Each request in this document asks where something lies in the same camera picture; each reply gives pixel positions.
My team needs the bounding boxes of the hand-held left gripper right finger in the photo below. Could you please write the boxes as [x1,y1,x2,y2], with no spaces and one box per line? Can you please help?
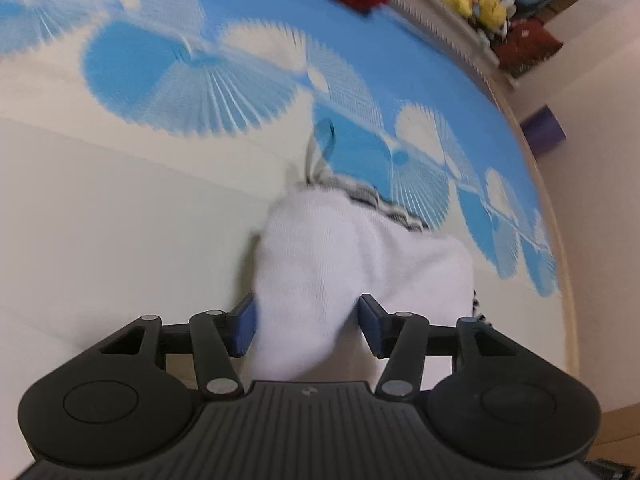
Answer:
[357,294,527,402]

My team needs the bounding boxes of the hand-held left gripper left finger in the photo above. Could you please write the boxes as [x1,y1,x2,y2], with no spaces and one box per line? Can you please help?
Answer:
[87,293,259,402]

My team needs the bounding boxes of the black white striped small garment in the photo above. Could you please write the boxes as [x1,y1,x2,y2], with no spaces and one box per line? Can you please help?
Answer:
[250,119,491,384]

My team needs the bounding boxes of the purple box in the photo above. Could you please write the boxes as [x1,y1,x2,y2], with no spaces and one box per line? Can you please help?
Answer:
[520,105,567,157]

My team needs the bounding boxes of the blue white patterned bed sheet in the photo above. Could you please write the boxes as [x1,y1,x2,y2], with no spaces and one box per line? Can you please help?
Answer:
[0,0,562,401]

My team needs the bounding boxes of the dark red cushion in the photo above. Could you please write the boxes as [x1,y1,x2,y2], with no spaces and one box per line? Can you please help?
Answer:
[492,17,564,79]

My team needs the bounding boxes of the wooden bed frame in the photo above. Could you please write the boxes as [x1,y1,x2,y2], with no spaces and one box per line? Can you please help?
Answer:
[487,77,640,446]

